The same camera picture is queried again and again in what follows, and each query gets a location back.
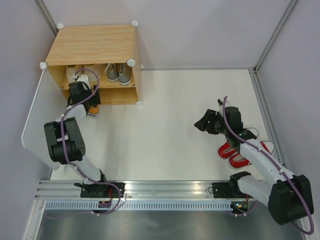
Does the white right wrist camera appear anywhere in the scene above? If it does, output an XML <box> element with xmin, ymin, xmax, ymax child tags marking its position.
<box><xmin>217</xmin><ymin>99</ymin><xmax>230</xmax><ymax>111</ymax></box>

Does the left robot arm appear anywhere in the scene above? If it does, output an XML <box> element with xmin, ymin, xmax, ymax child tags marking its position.
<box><xmin>44</xmin><ymin>81</ymin><xmax>110</xmax><ymax>198</ymax></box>

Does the grey sneaker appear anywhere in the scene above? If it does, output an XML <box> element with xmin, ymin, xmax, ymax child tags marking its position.
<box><xmin>118</xmin><ymin>63</ymin><xmax>132</xmax><ymax>86</ymax></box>
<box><xmin>104</xmin><ymin>63</ymin><xmax>119</xmax><ymax>83</ymax></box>

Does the wooden shoe cabinet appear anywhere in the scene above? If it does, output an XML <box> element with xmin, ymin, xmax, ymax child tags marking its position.
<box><xmin>40</xmin><ymin>22</ymin><xmax>142</xmax><ymax>105</ymax></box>

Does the white slotted cable duct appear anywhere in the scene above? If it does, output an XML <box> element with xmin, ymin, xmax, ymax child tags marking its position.
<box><xmin>45</xmin><ymin>200</ymin><xmax>233</xmax><ymax>211</ymax></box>

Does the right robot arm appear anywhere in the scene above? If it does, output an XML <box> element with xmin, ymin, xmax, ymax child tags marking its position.
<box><xmin>194</xmin><ymin>106</ymin><xmax>314</xmax><ymax>225</ymax></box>

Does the orange sneaker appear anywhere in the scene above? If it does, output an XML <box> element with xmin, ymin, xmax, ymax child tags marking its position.
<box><xmin>88</xmin><ymin>105</ymin><xmax>100</xmax><ymax>116</ymax></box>

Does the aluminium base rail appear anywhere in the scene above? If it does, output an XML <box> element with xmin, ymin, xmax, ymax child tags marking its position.
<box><xmin>35</xmin><ymin>180</ymin><xmax>245</xmax><ymax>201</ymax></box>

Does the beige canvas shoe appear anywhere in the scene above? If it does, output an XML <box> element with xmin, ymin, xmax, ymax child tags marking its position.
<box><xmin>65</xmin><ymin>64</ymin><xmax>79</xmax><ymax>83</ymax></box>
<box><xmin>83</xmin><ymin>64</ymin><xmax>102</xmax><ymax>83</ymax></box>

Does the translucent cabinet door panel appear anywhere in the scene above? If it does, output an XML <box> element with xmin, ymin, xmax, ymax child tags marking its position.
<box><xmin>21</xmin><ymin>70</ymin><xmax>67</xmax><ymax>170</ymax></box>

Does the red sneaker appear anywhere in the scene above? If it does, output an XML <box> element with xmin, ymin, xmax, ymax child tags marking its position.
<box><xmin>217</xmin><ymin>127</ymin><xmax>259</xmax><ymax>160</ymax></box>
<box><xmin>228</xmin><ymin>140</ymin><xmax>276</xmax><ymax>170</ymax></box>

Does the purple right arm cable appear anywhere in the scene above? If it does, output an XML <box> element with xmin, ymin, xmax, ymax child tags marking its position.
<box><xmin>222</xmin><ymin>95</ymin><xmax>315</xmax><ymax>236</ymax></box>

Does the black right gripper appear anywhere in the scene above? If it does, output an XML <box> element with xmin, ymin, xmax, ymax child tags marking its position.
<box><xmin>193</xmin><ymin>109</ymin><xmax>230</xmax><ymax>136</ymax></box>

